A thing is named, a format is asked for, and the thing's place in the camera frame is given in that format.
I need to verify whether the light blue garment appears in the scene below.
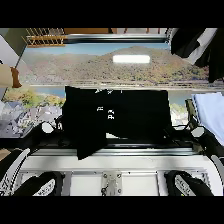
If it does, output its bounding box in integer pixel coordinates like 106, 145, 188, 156
191, 91, 224, 146

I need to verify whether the olive green garment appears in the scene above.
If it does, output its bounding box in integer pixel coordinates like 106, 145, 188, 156
185, 98, 200, 130

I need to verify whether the heap of clothes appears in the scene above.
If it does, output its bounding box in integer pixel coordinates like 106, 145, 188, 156
169, 27, 224, 84

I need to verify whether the silver frame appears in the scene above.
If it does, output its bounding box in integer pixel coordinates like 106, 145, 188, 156
15, 147, 221, 197

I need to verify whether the black garment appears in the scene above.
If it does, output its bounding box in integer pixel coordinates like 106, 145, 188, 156
61, 85, 174, 161

